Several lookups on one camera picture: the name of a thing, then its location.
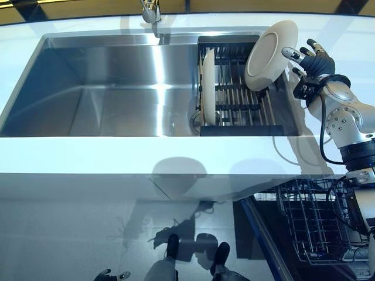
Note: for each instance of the cream ceramic plate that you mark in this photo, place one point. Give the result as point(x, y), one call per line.
point(266, 58)
point(208, 87)

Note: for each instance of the glossy white cabinet door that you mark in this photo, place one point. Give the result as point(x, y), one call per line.
point(58, 185)
point(222, 187)

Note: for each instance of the black sink dish rack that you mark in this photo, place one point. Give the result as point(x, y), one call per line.
point(234, 96)

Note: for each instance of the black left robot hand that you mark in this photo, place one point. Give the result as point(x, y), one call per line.
point(105, 276)

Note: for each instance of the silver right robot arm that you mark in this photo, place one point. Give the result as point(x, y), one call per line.
point(345, 120)

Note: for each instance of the stainless steel sink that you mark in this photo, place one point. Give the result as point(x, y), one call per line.
point(102, 87)

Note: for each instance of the chrome kitchen faucet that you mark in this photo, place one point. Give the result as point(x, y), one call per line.
point(150, 11)

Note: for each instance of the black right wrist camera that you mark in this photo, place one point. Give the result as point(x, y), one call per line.
point(307, 87)

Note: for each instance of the black robot foot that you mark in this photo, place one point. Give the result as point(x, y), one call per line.
point(220, 256)
point(173, 244)

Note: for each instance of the black right robot foot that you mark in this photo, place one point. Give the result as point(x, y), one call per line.
point(220, 256)

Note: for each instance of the yellow window with dark frame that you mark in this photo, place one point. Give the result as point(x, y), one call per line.
point(58, 8)

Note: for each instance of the black left robot foot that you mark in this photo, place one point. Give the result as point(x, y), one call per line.
point(173, 244)

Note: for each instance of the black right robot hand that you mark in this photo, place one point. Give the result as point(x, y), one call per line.
point(319, 65)

